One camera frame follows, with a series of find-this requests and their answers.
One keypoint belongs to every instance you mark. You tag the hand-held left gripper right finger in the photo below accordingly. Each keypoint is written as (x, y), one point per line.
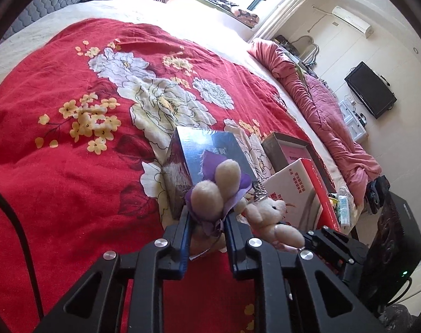
(231, 239)

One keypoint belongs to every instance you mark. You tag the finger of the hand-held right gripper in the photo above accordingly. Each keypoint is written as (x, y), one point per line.
(345, 239)
(332, 253)

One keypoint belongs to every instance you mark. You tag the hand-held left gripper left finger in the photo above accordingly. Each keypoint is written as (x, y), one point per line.
(187, 236)

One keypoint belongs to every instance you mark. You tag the white green wipe packet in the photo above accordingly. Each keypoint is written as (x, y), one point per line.
(344, 208)

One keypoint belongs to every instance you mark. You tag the small beige teddy bear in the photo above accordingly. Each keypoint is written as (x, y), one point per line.
(269, 211)

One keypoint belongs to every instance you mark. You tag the purple plush bunny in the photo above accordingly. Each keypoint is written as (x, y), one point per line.
(210, 194)

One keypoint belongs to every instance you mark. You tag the grey cardboard box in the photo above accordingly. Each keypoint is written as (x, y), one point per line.
(274, 151)

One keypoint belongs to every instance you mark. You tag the dark bag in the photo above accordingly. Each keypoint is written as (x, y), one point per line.
(378, 194)

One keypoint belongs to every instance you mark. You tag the red and white carton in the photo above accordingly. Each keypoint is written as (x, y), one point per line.
(293, 187)

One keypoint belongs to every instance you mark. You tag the dark blue box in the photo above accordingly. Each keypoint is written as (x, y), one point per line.
(203, 142)

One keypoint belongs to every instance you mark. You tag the pink quilt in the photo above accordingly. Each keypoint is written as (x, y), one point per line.
(328, 121)

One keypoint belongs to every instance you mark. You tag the white drawer cabinet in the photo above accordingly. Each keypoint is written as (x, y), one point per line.
(354, 118)

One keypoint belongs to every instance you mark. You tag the red floral blanket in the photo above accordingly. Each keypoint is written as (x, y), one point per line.
(58, 180)

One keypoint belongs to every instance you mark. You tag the black television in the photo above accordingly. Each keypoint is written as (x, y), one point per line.
(370, 90)

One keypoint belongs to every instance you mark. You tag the green cloth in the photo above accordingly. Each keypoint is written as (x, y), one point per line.
(300, 72)

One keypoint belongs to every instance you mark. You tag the vanity mirror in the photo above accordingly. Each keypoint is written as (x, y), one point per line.
(306, 47)

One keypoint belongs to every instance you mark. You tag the cluttered vanity table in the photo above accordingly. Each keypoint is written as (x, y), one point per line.
(286, 45)

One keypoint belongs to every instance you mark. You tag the white air conditioner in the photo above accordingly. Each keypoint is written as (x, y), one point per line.
(352, 20)

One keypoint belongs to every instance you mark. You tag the patterned cushion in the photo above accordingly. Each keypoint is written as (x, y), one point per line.
(247, 17)

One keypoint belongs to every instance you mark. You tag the cream bed sheet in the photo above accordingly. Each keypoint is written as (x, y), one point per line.
(162, 14)

